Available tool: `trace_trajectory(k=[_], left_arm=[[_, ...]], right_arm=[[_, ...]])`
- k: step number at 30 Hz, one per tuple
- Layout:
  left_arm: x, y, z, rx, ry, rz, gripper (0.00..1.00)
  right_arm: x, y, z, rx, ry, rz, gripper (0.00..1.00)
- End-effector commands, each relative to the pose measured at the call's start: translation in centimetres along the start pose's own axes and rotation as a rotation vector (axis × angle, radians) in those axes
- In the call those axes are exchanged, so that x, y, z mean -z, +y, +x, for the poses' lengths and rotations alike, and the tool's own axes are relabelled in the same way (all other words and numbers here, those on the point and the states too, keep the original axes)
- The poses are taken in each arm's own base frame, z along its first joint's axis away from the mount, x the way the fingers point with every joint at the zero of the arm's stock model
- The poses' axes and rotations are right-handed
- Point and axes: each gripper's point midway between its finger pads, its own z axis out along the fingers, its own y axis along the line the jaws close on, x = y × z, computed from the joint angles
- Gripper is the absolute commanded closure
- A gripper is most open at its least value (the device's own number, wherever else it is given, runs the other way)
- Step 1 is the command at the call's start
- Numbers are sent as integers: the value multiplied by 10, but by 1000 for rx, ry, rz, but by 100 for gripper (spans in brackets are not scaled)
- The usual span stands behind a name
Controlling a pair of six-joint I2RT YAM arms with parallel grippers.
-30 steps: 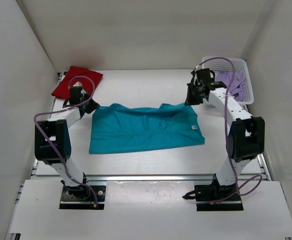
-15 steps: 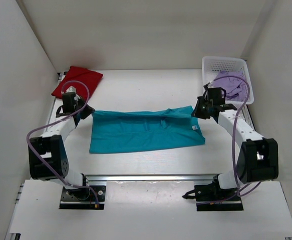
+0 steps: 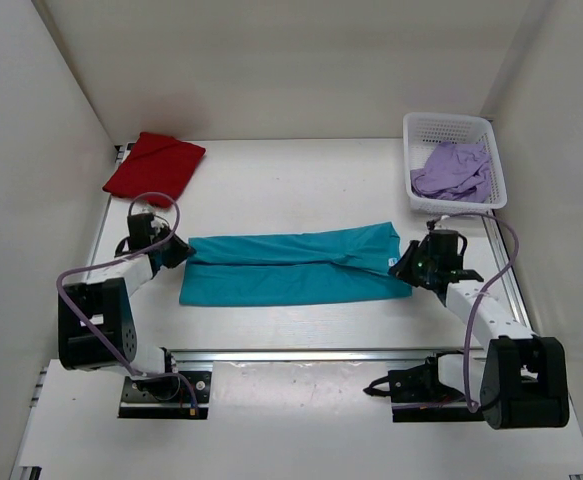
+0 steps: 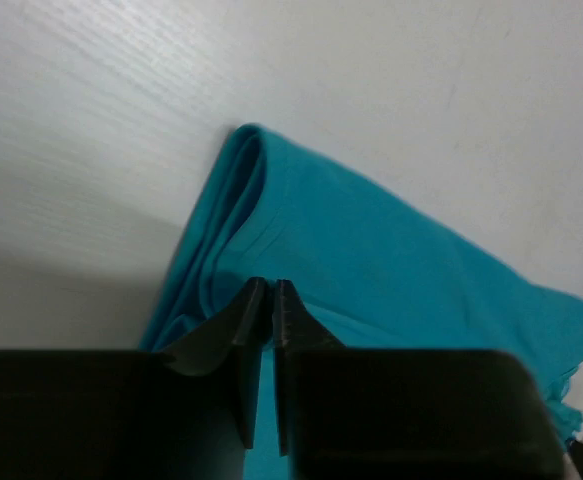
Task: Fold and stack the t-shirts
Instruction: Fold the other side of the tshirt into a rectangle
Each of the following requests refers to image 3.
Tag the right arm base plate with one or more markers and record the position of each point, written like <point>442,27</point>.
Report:
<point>417,395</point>

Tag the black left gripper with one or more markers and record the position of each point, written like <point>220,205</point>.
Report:
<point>181,250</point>

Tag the white plastic basket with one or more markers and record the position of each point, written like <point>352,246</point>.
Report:
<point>424,131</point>

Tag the purple t shirt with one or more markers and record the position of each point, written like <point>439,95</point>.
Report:
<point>454,172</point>

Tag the right side aluminium rail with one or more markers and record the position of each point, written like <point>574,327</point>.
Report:
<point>507,288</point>

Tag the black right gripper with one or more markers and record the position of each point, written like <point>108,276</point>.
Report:
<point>401,270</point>

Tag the teal t shirt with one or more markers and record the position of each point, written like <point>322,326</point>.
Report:
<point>341,266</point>

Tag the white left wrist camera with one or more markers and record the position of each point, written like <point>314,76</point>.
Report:
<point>156,222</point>

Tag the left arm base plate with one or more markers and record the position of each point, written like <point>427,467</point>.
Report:
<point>167,399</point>

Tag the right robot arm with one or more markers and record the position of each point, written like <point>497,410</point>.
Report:
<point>521,383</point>

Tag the left side aluminium rail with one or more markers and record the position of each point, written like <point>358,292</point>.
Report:
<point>59,209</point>

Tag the red t shirt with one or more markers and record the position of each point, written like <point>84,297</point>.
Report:
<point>159,164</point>

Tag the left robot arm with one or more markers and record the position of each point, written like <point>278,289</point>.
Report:
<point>96,329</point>

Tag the aluminium table edge rail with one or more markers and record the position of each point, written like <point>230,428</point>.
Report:
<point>308,355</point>

